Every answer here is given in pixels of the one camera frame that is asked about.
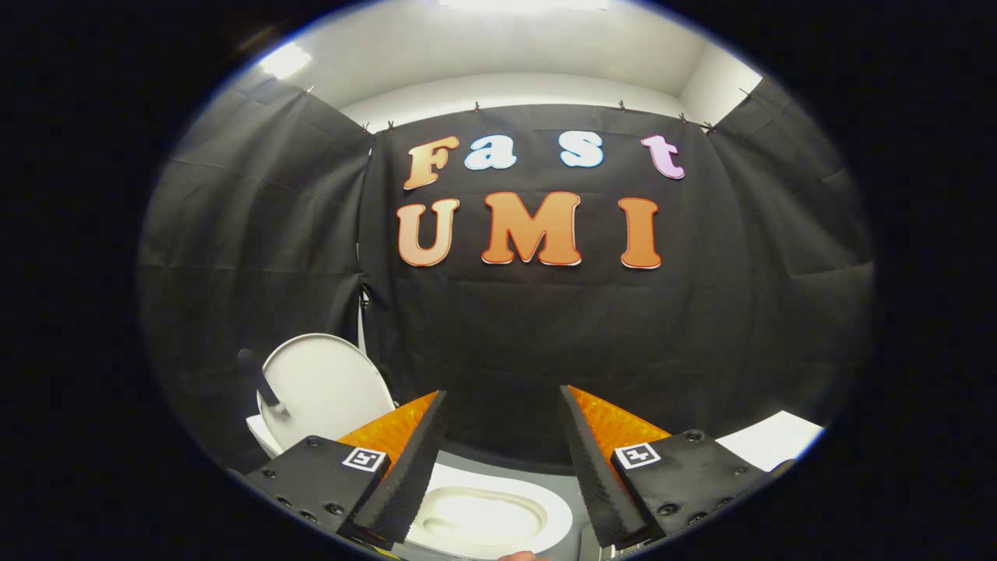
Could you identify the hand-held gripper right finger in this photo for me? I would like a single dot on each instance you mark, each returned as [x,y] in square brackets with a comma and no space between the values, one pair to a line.
[596,475]

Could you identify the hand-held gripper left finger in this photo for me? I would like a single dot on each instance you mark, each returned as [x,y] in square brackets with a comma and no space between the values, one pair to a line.
[409,479]

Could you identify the white toilet lid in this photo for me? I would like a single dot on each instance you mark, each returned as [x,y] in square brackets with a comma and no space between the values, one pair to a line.
[327,389]

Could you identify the white toilet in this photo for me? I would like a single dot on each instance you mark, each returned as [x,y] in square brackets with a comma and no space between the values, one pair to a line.
[483,514]

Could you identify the black backdrop cloth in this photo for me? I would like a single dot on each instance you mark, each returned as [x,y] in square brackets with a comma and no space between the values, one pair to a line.
[530,335]

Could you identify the white drawer cabinet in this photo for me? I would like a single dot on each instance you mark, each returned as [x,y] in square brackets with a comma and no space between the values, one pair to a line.
[767,440]

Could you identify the black rod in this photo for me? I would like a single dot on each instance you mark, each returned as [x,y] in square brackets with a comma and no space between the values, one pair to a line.
[261,378]

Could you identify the ceiling light panel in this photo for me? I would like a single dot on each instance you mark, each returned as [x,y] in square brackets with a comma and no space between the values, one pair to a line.
[522,3]
[285,60]

